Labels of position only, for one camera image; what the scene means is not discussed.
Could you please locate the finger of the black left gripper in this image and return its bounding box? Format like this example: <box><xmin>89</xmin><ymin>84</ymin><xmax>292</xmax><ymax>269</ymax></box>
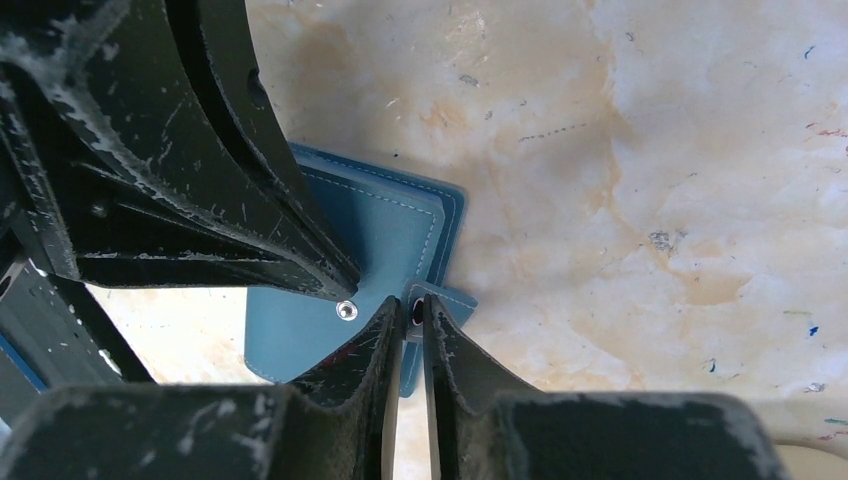
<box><xmin>1</xmin><ymin>1</ymin><xmax>360</xmax><ymax>301</ymax></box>

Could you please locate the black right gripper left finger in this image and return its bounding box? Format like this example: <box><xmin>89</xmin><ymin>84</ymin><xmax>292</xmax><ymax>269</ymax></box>
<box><xmin>1</xmin><ymin>297</ymin><xmax>405</xmax><ymax>479</ymax></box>

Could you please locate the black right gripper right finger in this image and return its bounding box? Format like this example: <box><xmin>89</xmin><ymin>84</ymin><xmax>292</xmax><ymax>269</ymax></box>
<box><xmin>421</xmin><ymin>295</ymin><xmax>788</xmax><ymax>479</ymax></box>

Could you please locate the blue card holder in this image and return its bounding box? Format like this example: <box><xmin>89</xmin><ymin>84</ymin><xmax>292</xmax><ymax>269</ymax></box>
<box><xmin>244</xmin><ymin>144</ymin><xmax>478</xmax><ymax>383</ymax></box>

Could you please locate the gold oval tray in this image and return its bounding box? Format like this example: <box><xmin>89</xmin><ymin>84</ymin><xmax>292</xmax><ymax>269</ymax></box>
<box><xmin>770</xmin><ymin>425</ymin><xmax>847</xmax><ymax>480</ymax></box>

